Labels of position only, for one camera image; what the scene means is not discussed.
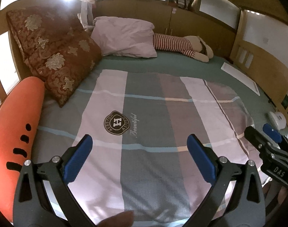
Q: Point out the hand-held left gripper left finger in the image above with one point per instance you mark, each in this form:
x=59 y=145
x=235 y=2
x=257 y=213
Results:
x=79 y=157

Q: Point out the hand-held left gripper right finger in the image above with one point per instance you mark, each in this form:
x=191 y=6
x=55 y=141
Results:
x=201 y=158

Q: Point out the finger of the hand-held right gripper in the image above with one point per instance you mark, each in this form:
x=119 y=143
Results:
x=264 y=146
x=272 y=133

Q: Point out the person's right hand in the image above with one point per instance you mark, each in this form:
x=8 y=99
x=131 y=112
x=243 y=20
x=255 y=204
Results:
x=274 y=194

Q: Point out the white handheld appliance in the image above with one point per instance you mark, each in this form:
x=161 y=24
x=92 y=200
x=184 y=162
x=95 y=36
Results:
x=277 y=119

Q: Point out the pink grey plaid blanket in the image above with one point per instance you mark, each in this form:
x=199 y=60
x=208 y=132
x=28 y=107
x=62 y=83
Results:
x=158 y=123

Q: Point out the white flat board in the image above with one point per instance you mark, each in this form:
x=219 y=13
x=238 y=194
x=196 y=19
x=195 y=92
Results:
x=240 y=78

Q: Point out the orange carrot plush pillow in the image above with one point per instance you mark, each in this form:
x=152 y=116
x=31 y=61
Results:
x=14 y=123

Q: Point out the green bed sheet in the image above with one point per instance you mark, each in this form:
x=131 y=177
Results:
x=181 y=66

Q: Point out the brown floral pillow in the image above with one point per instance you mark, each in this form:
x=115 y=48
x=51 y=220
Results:
x=54 y=59

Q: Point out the striped plush doll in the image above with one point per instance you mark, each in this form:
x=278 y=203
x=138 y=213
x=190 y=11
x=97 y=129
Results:
x=174 y=43

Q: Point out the pink pillow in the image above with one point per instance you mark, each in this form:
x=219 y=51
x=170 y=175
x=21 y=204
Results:
x=125 y=37

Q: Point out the wooden bed frame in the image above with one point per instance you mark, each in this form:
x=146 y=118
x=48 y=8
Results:
x=205 y=26

